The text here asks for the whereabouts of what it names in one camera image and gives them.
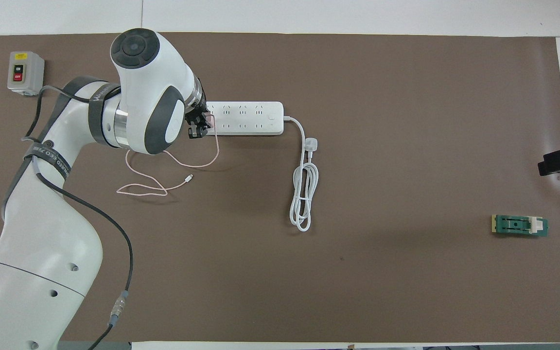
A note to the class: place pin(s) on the green rectangular block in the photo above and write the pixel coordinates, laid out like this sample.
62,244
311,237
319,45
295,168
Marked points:
518,225

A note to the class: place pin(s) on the pink charger adapter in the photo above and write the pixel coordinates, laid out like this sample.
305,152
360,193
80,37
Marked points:
210,119

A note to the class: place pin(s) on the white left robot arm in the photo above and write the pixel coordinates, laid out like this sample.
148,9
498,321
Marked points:
42,243

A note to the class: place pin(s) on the white power strip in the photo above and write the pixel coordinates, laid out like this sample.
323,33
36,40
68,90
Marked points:
251,118

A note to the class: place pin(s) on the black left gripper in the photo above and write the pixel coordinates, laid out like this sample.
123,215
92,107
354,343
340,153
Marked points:
196,104

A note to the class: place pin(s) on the brown table mat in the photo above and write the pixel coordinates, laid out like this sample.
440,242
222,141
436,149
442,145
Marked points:
358,282

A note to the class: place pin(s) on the grey on/off switch box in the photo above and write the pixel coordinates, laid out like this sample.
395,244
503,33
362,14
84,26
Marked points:
26,73

